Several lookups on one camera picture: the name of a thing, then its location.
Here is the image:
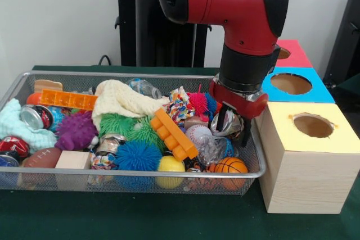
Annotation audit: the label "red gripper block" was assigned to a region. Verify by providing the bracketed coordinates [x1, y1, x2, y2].
[209, 80, 269, 148]

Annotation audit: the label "orange toy brick round studs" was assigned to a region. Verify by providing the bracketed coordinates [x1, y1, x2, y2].
[150, 108, 199, 162]

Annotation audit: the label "wooden box three holes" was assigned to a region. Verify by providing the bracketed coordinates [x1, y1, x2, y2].
[253, 39, 360, 215]

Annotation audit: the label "clear shallow mesh bin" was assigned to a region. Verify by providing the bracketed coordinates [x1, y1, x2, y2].
[0, 70, 267, 196]

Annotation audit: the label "crushed silver can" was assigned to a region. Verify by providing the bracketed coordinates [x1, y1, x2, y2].
[210, 109, 249, 141]

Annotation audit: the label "white baseball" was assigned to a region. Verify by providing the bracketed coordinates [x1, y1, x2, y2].
[184, 124, 212, 144]

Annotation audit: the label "small orange basketball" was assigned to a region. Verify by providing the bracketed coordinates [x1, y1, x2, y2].
[214, 156, 249, 190]

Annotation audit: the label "yellow ball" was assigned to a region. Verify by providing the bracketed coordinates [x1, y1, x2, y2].
[157, 155, 186, 189]

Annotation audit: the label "green spiky ball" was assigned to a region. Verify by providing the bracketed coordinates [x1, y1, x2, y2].
[128, 116, 167, 152]

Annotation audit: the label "blue spiky ball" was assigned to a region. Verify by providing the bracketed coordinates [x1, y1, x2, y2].
[114, 141, 163, 191]

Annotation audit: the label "dark green table cloth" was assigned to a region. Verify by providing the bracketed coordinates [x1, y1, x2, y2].
[0, 65, 360, 240]

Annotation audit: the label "cream knitted cloth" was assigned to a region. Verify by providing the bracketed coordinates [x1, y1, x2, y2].
[91, 79, 169, 131]

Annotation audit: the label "purple spiky ball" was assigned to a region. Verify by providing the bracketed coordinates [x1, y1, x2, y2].
[55, 111, 99, 152]

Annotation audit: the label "long flat orange toy brick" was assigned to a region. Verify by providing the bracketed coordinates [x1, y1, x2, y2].
[39, 89, 98, 111]

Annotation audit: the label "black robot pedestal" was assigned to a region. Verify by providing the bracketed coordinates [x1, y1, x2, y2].
[109, 0, 213, 67]

